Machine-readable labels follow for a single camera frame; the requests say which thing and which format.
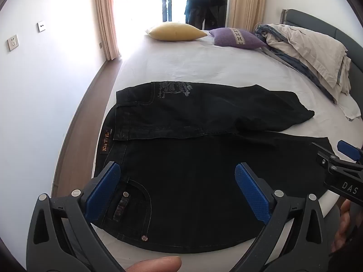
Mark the white crumpled cloth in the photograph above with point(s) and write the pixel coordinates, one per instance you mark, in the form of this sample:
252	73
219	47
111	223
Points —
351	107

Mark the black balcony door frame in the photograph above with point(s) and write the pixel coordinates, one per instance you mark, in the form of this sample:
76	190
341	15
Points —
166	0

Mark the beige curtain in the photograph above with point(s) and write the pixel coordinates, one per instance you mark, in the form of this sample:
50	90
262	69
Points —
246	2
106	19

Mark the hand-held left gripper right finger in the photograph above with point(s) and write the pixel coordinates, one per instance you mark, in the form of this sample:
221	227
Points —
252	192

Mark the grey bed headboard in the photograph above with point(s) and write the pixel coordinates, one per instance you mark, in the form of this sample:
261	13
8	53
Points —
312	19

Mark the dark hanging clothes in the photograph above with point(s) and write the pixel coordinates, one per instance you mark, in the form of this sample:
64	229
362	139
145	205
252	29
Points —
201	8

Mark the white wall socket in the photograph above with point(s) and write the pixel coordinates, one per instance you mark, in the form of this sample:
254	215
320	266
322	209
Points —
12	42
42	26

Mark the person's right hand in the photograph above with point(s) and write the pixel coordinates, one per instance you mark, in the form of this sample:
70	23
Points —
341	226

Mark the purple pillow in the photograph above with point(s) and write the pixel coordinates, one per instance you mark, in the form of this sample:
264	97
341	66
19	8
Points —
238	37

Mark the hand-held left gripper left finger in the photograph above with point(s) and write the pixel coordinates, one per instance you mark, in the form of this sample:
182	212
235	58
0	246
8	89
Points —
103	189

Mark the yellow pillow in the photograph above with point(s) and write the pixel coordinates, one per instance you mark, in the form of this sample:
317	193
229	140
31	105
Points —
175	31

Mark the black denim pants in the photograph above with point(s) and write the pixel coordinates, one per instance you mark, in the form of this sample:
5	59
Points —
198	175

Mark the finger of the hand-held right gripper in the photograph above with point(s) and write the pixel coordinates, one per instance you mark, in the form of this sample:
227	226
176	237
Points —
348	150
326	158

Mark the beige and blue duvet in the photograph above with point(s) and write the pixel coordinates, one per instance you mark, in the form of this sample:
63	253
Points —
306	42

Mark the person's left hand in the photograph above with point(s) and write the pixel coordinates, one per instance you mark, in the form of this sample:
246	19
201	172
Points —
156	265

